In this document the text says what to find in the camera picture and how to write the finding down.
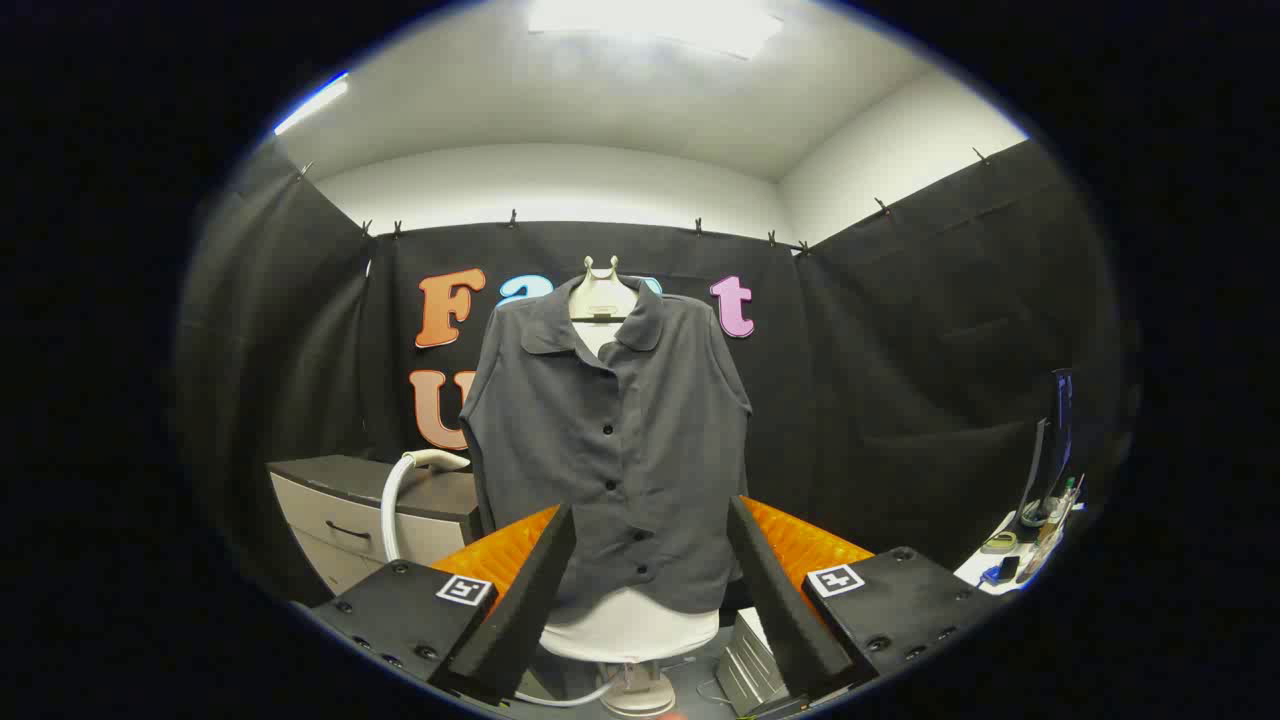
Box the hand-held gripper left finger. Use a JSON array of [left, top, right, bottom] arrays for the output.
[[290, 503, 579, 706]]

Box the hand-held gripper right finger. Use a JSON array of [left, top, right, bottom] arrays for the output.
[[727, 495, 1006, 701]]

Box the dark grey button shirt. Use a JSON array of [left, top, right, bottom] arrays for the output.
[[460, 275, 753, 613]]

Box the white garment hanger board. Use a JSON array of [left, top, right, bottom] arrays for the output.
[[540, 256, 721, 663]]

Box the silver metal box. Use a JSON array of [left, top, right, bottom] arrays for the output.
[[715, 608, 796, 717]]

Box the white round stand base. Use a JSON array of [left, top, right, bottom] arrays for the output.
[[600, 665, 677, 717]]

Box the white side table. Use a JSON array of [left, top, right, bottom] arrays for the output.
[[955, 480, 1086, 596]]

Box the grey drawer cabinet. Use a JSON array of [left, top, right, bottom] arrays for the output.
[[267, 455, 486, 596]]

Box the black backdrop cloth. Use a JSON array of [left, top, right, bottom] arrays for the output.
[[175, 140, 1126, 601]]

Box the row of black cloth clips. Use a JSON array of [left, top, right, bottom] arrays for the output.
[[297, 148, 993, 256]]

